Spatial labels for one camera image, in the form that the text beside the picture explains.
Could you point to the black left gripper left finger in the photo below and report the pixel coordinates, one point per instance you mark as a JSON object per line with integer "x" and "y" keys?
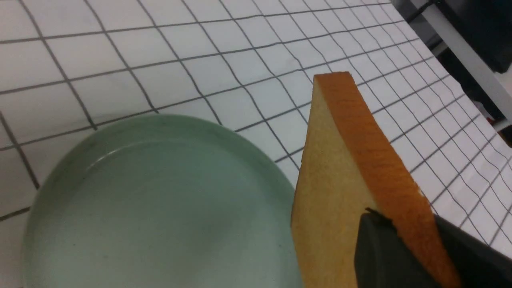
{"x": 382, "y": 260}

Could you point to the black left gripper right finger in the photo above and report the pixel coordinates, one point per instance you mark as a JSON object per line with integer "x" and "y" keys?
{"x": 479, "y": 265}

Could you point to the light green plate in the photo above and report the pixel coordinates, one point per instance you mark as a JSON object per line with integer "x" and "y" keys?
{"x": 162, "y": 201}

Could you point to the white grid tablecloth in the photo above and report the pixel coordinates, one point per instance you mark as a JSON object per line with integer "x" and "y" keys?
{"x": 70, "y": 67}

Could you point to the grey metal frame bar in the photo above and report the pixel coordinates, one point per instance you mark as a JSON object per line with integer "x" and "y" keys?
{"x": 496, "y": 85}

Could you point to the toasted bread slice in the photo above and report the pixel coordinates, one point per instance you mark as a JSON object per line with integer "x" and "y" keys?
{"x": 348, "y": 165}

